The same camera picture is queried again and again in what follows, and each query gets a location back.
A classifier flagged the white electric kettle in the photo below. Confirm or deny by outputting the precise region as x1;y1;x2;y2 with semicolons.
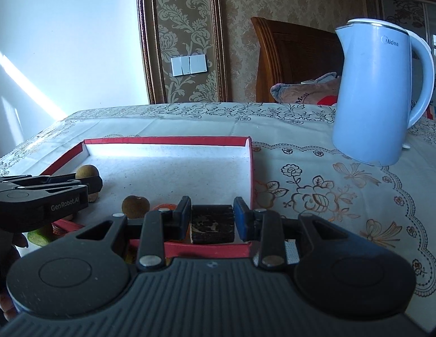
331;18;435;167

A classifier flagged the green fruit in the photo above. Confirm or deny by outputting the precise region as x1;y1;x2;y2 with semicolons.
27;225;63;247

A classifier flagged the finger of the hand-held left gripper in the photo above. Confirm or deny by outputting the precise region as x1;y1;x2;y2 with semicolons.
0;174;104;197
0;184;91;233

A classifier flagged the wooden chair back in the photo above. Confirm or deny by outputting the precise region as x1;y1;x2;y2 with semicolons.
251;16;345;103

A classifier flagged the person's left hand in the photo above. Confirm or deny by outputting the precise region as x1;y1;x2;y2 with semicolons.
0;233;29;322

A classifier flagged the pink plush pillow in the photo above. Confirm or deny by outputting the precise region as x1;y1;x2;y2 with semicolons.
270;72;342;106

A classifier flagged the brown longan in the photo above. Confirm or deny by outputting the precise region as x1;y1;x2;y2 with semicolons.
75;165;101;203
122;195;150;220

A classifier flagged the dark marbled block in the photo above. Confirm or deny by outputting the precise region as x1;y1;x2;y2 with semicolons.
190;205;236;245

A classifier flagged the red shallow cardboard box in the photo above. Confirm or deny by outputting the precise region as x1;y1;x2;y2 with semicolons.
39;136;254;259

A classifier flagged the white wall light switch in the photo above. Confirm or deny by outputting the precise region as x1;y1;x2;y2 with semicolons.
171;53;206;77

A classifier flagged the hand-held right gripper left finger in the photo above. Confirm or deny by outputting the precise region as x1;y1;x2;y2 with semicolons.
76;197;192;272

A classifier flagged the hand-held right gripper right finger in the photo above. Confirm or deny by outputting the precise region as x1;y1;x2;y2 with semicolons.
233;197;361;272

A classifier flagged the floral sliding-door wardrobe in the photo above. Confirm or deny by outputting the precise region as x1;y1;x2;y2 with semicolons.
374;0;436;64

